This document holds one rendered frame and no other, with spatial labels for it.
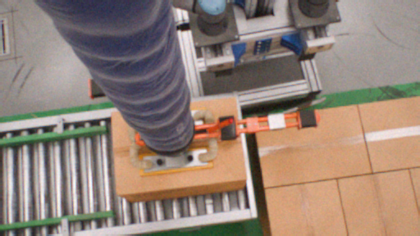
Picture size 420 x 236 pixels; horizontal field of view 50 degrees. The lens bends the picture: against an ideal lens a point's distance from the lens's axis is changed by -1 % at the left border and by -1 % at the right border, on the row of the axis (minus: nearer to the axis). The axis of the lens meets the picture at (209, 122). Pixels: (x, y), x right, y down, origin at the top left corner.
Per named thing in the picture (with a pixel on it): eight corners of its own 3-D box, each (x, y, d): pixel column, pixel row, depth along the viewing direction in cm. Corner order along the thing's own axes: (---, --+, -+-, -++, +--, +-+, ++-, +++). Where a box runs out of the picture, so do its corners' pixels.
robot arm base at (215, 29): (194, 11, 217) (193, 0, 207) (225, 5, 217) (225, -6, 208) (199, 38, 213) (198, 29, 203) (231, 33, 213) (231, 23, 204)
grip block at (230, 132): (219, 142, 199) (219, 138, 193) (216, 120, 201) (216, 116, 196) (238, 139, 199) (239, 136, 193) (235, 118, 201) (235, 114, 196)
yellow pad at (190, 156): (139, 176, 206) (138, 175, 201) (138, 155, 208) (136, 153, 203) (213, 167, 206) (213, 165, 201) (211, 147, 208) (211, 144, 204)
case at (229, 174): (132, 202, 242) (116, 195, 204) (127, 131, 253) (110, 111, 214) (243, 189, 243) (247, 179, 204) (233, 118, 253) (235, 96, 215)
